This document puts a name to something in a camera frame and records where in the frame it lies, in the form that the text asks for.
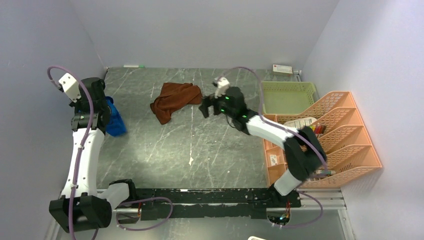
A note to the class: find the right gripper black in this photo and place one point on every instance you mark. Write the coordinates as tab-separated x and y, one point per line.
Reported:
208	101

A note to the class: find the blue towel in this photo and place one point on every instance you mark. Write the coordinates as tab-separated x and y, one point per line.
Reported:
116	126

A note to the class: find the brown towel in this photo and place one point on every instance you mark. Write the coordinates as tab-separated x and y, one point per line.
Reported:
173	97

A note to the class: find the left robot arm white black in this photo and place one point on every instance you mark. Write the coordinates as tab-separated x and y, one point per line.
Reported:
80	207

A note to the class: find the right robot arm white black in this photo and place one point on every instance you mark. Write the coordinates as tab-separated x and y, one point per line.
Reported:
303	152

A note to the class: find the white green marker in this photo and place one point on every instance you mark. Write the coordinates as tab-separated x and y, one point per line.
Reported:
133	66

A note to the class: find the green plastic basket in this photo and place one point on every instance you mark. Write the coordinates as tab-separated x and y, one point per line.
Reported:
287	97

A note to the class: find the white red box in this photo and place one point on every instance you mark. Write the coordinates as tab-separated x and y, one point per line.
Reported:
282	69

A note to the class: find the coloured marker set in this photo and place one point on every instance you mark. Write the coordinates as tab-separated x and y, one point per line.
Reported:
318	129

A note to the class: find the orange file organizer rack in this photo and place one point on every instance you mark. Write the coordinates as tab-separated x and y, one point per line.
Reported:
345	140

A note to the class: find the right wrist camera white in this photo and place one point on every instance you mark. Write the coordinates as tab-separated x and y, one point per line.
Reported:
222	85

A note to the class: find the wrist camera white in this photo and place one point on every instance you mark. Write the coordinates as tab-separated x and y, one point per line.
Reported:
222	85
70	87

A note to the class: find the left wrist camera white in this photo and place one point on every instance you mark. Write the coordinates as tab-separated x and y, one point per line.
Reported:
70	87

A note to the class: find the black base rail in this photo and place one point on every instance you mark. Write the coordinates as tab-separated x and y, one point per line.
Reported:
180	203

